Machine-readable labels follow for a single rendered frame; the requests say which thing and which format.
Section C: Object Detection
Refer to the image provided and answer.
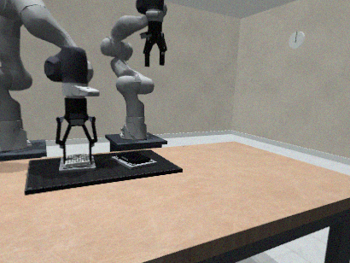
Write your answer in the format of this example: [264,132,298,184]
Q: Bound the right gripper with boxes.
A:
[55,97,97,163]

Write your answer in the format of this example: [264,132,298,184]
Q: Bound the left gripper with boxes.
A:
[143,20,167,67]

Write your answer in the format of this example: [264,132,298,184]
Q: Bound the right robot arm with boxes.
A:
[0,0,100,151]

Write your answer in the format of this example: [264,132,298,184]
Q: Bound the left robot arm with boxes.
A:
[100,0,167,140]

